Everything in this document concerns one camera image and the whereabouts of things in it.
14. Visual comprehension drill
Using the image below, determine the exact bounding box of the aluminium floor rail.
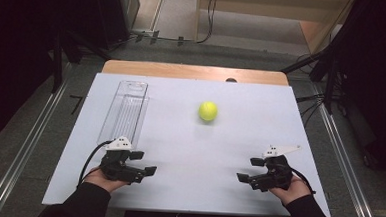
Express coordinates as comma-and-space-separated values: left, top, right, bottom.
0, 59, 73, 217
303, 82, 386, 217

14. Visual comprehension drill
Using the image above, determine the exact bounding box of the clear plastic container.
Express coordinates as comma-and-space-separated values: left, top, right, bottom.
96, 79, 150, 152

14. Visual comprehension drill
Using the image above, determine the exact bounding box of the person's right hand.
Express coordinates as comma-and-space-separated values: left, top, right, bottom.
268, 174, 314, 208

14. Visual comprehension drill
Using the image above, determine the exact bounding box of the bundle of black floor cables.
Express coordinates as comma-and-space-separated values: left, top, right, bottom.
293, 92, 327, 127

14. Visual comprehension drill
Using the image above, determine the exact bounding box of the hanging black cable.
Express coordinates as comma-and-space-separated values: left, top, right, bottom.
170, 0, 220, 46

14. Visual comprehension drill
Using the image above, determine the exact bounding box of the wooden table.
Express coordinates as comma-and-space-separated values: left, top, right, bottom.
101, 59, 290, 87

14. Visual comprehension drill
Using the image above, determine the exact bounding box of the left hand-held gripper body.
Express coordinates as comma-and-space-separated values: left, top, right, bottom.
98, 135, 147, 186

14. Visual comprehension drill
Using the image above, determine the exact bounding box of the black metal stand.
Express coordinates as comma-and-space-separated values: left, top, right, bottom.
278, 42, 340, 116
49, 27, 115, 97

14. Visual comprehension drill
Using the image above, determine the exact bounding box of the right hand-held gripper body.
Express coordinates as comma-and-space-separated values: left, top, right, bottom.
247, 143, 302, 195

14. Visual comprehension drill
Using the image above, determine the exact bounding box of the person's left hand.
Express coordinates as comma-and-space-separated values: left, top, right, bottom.
82, 165, 131, 195

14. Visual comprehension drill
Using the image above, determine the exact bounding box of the yellow tennis ball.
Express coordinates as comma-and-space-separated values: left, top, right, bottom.
197, 100, 219, 123

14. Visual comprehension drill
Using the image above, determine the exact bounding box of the right hand-held gripper black cable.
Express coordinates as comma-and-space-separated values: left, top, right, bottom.
289, 168, 318, 196

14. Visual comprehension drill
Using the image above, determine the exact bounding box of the light wooden furniture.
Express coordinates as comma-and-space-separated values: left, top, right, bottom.
193, 0, 357, 57

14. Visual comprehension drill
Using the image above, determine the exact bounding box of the white board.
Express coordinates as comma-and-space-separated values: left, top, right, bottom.
41, 69, 338, 217

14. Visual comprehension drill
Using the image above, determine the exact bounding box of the dark curtain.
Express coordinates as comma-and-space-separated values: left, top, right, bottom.
0, 0, 135, 154
324, 0, 386, 180

